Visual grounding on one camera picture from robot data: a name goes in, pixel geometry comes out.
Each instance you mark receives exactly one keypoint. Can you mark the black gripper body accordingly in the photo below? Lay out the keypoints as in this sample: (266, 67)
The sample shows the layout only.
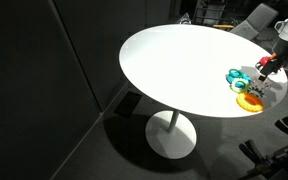
(281, 56)

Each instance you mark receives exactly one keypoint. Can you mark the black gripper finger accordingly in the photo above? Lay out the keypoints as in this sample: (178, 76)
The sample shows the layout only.
(258, 66)
(265, 70)

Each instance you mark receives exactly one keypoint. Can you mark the grey chair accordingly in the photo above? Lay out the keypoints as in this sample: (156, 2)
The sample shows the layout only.
(256, 22)

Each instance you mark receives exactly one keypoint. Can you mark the black clamp stand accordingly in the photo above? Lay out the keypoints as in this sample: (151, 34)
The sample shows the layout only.
(273, 166)

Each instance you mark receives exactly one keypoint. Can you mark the black floor plate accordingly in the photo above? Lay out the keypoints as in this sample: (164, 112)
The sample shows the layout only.
(127, 105)

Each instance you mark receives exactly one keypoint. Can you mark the white round table pedestal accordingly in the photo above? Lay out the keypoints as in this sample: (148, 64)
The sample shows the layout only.
(170, 134)

